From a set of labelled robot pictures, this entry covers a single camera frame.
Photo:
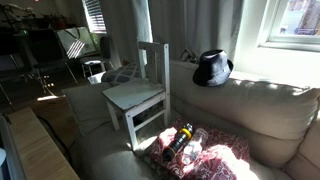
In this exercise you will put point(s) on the black fedora hat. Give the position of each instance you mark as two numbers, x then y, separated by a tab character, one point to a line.
213	71

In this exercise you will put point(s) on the small white wooden chair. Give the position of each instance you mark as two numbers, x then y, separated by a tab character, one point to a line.
140	95

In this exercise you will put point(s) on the dark folding chair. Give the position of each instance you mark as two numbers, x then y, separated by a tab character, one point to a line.
46	53

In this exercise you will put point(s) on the grey diamond patterned cushion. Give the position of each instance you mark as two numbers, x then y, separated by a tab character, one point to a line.
121	75

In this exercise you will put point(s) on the black yellow flashlight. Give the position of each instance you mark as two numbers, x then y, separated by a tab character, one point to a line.
178	142

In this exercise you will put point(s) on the clear plastic water bottle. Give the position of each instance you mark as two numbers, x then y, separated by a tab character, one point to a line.
194	145

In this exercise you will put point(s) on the grey curtain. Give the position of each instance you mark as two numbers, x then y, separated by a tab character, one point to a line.
186	26

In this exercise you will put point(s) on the round white stool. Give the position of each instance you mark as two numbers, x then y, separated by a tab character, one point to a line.
94	63

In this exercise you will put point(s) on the beige square cushion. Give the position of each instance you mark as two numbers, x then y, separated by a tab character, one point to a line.
87	105

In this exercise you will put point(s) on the beige fabric sofa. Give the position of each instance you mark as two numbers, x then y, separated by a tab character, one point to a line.
233	113

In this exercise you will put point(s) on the red white patterned cloth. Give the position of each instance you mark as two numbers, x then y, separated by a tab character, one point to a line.
213	156

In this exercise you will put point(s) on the window blinds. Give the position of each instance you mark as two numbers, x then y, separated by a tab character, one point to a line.
94	15

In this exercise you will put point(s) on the light wooden table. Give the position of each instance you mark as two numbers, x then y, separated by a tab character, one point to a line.
33	150

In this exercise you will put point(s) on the white window frame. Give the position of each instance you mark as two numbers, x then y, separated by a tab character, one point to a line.
289	23

